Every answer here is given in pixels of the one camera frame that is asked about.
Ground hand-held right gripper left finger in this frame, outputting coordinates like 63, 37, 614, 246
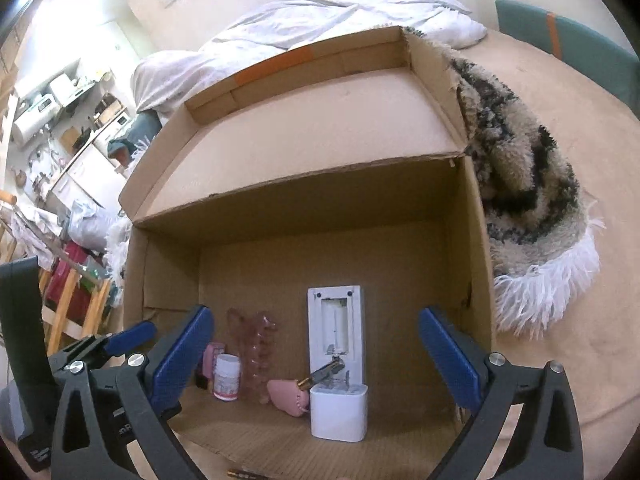
50, 305, 216, 480

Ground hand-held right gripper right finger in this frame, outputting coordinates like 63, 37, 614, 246
419, 307, 586, 480

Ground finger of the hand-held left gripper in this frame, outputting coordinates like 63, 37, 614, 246
46, 321, 158, 372

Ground small pink container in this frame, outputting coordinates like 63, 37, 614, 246
201, 342, 227, 387

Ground white pill bottle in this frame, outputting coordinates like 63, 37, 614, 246
213, 354, 242, 402

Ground pink shell-shaped case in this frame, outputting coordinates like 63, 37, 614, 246
266, 378, 312, 418

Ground white charger block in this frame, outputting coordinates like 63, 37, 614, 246
310, 381, 370, 443

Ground large cardboard box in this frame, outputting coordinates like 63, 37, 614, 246
118, 25, 497, 466

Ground wooden chair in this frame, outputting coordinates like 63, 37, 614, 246
0, 189, 115, 357

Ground white plastic bag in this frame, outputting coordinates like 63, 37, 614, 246
66, 199, 122, 257

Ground shaggy patterned rug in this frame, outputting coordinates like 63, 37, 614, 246
104, 25, 605, 343

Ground teal cloth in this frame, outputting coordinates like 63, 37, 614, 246
107, 109, 162, 167

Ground white water heater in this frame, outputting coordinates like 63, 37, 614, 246
12, 105, 55, 149

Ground teal cushion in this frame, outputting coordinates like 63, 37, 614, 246
495, 0, 640, 117

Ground white duvet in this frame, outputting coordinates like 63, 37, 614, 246
131, 0, 489, 112

